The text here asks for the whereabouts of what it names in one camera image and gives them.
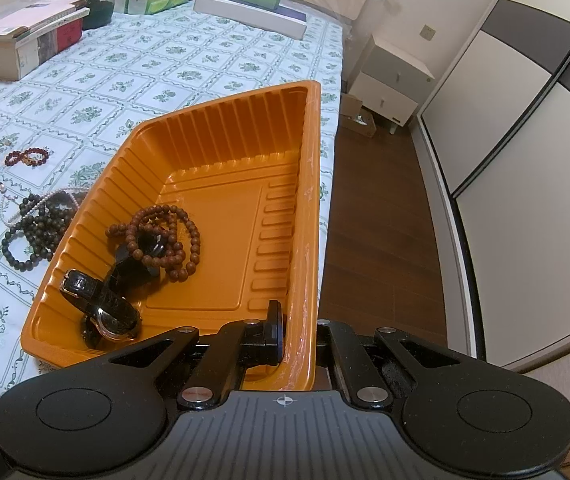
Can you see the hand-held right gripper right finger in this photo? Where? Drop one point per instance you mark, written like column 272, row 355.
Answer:
column 335, row 340

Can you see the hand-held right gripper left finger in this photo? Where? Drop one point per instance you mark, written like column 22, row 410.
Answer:
column 274, row 332

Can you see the orange plastic tray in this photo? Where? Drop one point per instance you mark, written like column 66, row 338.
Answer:
column 215, row 240

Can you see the beige cardboard box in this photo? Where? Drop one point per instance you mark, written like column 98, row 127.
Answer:
column 5, row 45

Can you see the open cardboard box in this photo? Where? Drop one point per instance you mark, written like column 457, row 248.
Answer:
column 357, row 117

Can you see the white nightstand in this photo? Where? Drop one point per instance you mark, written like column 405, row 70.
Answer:
column 390, row 85

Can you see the white grey sliding wardrobe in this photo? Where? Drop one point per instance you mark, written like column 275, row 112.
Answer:
column 525, row 135

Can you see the long white box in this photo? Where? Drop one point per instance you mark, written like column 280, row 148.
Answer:
column 250, row 17

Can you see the dark purple flat box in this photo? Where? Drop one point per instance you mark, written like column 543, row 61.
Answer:
column 295, row 12

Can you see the wall socket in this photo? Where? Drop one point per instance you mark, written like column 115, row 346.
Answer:
column 428, row 32

